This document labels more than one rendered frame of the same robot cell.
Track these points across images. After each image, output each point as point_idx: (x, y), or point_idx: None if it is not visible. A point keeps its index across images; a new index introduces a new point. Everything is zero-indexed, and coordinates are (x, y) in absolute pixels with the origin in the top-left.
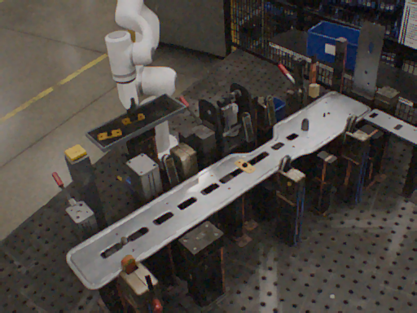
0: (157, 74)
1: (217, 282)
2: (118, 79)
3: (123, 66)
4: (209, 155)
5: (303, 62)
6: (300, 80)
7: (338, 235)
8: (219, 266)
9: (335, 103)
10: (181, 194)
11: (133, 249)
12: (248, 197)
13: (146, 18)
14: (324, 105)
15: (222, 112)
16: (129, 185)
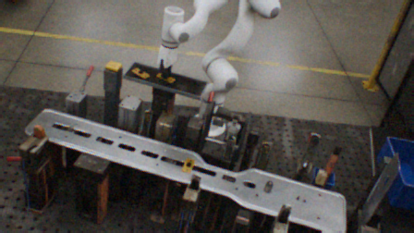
0: (220, 67)
1: (91, 208)
2: (161, 40)
3: (164, 32)
4: (188, 142)
5: (313, 141)
6: (310, 157)
7: None
8: (96, 196)
9: (323, 202)
10: (133, 141)
11: (66, 137)
12: (182, 192)
13: (240, 23)
14: (313, 195)
15: (213, 119)
16: None
